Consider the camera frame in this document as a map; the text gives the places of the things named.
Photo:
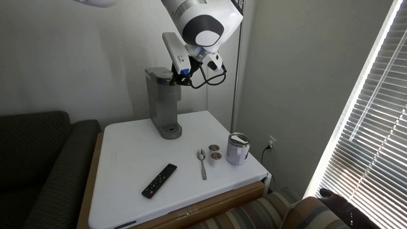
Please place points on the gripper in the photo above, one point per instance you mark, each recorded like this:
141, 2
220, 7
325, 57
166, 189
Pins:
182, 80

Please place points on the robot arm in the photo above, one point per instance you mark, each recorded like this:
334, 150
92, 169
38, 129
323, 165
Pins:
206, 19

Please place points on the coffee maker lid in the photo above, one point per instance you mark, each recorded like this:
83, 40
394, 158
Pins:
157, 73

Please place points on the grey coffee maker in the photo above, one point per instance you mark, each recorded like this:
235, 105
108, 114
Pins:
163, 105

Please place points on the coffee pod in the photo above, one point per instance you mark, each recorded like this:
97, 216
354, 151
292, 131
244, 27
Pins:
214, 148
216, 158

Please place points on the metal lamp pole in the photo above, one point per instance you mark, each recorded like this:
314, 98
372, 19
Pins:
237, 79

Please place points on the metal spoon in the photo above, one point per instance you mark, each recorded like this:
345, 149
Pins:
201, 155

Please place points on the white tumbler with lid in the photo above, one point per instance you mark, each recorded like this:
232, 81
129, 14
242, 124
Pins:
237, 151

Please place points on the black remote control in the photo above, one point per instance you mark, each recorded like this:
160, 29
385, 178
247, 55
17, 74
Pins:
159, 181

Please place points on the striped armchair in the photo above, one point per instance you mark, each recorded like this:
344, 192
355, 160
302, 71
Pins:
279, 210

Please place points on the dark grey sofa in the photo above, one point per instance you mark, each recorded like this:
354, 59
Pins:
38, 165

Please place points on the window blinds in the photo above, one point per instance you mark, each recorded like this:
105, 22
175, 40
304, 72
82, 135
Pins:
375, 127

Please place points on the dark cushion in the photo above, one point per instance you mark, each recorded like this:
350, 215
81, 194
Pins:
343, 208

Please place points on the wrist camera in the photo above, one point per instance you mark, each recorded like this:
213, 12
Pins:
176, 52

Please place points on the wall socket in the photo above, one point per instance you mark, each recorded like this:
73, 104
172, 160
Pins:
272, 141

